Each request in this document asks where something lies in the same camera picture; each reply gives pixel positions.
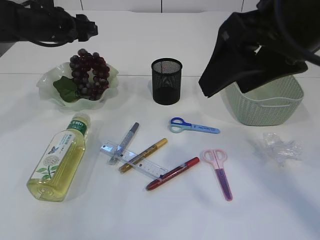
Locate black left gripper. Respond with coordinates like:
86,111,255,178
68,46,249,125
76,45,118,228
0,0,98,47

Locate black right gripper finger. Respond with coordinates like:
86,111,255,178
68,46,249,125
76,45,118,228
198,11,259,98
235,46,308,93

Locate purple artificial grape bunch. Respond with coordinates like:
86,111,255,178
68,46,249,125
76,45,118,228
53,48,111,103

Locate clear plastic sheet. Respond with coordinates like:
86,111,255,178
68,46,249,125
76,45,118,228
252,132,303,166

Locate yellow tea bottle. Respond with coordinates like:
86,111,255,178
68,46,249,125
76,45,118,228
26,113,91,202

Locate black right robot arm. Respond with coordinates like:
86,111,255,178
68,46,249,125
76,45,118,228
198,0,320,97

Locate pale green woven basket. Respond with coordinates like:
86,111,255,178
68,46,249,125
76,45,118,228
225,75,304,127

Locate pale green wavy glass plate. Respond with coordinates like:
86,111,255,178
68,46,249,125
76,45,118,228
36,62,119,111

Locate black mesh pen holder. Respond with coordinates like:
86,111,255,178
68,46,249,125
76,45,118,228
151,58,183,106

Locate silver marker pen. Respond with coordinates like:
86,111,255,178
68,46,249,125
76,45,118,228
108,122,140,165

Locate clear plastic ruler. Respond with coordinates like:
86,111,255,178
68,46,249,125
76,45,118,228
100,138,169,180

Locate red marker pen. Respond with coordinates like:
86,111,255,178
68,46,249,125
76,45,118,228
145,157,200,191

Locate gold marker pen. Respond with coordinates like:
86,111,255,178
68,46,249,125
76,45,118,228
118,138,168,174

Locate blue scissors with cover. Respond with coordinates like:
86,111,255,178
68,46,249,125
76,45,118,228
168,117,221,134

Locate pink scissors with purple cover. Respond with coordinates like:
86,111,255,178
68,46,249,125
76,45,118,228
200,149,233,202

